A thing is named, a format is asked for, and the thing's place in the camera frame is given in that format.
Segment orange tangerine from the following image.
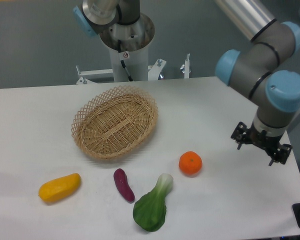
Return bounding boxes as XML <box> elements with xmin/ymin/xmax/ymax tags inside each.
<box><xmin>178</xmin><ymin>151</ymin><xmax>203</xmax><ymax>176</ymax></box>

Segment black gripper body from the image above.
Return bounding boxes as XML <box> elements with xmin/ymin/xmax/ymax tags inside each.
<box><xmin>247</xmin><ymin>124</ymin><xmax>282</xmax><ymax>153</ymax></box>

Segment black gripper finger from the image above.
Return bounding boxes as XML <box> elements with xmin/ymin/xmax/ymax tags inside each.
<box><xmin>230</xmin><ymin>121</ymin><xmax>252</xmax><ymax>150</ymax></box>
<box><xmin>266</xmin><ymin>143</ymin><xmax>292</xmax><ymax>166</ymax></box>

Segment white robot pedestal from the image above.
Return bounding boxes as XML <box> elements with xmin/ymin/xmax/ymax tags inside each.
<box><xmin>75</xmin><ymin>12</ymin><xmax>192</xmax><ymax>85</ymax></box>

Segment green bok choy vegetable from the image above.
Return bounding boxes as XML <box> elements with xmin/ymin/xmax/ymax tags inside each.
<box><xmin>132</xmin><ymin>173</ymin><xmax>174</xmax><ymax>232</ymax></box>

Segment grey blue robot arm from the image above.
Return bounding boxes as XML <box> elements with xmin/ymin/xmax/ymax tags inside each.
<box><xmin>73</xmin><ymin>0</ymin><xmax>300</xmax><ymax>164</ymax></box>

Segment woven wicker basket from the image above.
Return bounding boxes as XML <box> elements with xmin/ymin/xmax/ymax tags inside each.
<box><xmin>71</xmin><ymin>85</ymin><xmax>159</xmax><ymax>160</ymax></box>

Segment yellow mango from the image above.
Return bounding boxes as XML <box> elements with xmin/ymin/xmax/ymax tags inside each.
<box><xmin>38</xmin><ymin>173</ymin><xmax>82</xmax><ymax>204</ymax></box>

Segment black cable on pedestal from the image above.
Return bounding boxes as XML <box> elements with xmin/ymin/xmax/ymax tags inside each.
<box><xmin>116</xmin><ymin>39</ymin><xmax>135</xmax><ymax>82</ymax></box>

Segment purple sweet potato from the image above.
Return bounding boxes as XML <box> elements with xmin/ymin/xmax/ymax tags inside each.
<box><xmin>113</xmin><ymin>168</ymin><xmax>135</xmax><ymax>203</ymax></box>

